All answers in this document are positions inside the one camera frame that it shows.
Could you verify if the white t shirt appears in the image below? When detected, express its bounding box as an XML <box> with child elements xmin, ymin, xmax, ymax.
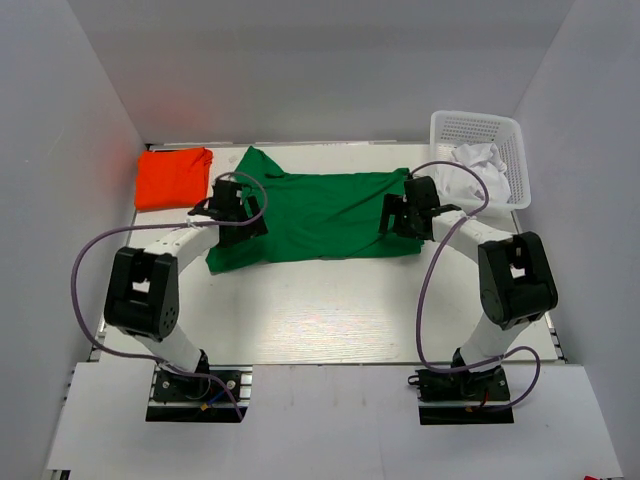
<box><xmin>433</xmin><ymin>142</ymin><xmax>512</xmax><ymax>205</ymax></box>

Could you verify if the green t shirt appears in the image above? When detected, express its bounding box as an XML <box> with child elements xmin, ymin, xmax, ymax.
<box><xmin>206</xmin><ymin>147</ymin><xmax>422</xmax><ymax>274</ymax></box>

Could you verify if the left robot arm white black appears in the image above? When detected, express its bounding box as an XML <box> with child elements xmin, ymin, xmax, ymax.
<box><xmin>104</xmin><ymin>180</ymin><xmax>268</xmax><ymax>378</ymax></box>

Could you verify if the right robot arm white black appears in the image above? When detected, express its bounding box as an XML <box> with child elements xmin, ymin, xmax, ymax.
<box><xmin>379</xmin><ymin>177</ymin><xmax>559</xmax><ymax>375</ymax></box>

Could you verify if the folded orange t shirt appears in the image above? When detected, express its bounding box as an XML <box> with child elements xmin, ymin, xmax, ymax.
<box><xmin>134</xmin><ymin>147</ymin><xmax>213</xmax><ymax>211</ymax></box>

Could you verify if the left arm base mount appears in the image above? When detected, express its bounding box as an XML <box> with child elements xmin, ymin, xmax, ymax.
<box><xmin>145</xmin><ymin>366</ymin><xmax>253</xmax><ymax>424</ymax></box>

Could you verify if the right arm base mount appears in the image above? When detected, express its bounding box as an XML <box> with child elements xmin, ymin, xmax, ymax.
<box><xmin>407</xmin><ymin>367</ymin><xmax>514</xmax><ymax>426</ymax></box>

